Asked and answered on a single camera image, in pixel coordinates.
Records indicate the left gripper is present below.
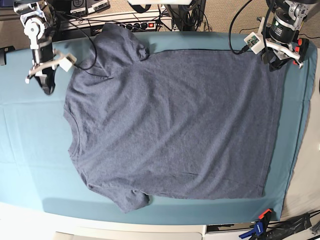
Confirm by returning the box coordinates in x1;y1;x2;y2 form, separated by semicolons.
258;16;304;72

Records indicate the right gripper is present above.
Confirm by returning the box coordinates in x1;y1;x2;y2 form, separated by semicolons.
24;43;63;95

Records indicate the blue-grey heather T-shirt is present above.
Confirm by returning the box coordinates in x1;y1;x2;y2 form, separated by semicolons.
64;23;286;213

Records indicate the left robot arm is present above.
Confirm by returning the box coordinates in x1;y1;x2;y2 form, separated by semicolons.
260;0;320;72

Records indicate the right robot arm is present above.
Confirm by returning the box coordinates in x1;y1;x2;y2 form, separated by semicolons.
13;0;62;95

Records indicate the orange black clamp upper right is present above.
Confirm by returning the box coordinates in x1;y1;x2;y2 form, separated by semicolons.
294;38;310;65

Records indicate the black plastic bag bottom right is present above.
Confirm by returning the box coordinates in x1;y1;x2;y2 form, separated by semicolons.
265;213;312;240

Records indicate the orange blue clamp bottom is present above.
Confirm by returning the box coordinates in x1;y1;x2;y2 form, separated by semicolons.
238;208;273;240

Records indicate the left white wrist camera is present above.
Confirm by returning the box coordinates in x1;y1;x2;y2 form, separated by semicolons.
244;32;265;55

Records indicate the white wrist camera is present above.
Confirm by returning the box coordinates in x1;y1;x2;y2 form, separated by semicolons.
59;54;77;72
244;32;265;55

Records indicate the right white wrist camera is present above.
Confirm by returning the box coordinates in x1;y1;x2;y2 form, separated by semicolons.
59;54;77;72

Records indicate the black camera cable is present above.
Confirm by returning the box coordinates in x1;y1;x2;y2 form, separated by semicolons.
227;0;253;55
56;13;98;71

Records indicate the black bracket left edge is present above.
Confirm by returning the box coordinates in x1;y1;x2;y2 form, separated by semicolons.
0;45;15;66

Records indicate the white power strip red switch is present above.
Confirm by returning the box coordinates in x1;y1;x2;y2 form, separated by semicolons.
117;18;173;33

